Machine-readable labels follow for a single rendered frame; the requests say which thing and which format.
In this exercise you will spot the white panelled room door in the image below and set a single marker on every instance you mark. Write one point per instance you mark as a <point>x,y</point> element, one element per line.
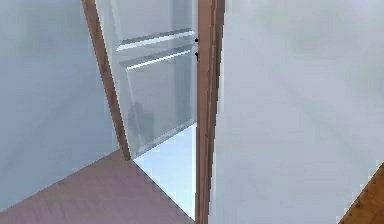
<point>156,86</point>

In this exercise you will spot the brown wooden door frame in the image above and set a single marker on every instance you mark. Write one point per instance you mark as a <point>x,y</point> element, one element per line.
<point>206,110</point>

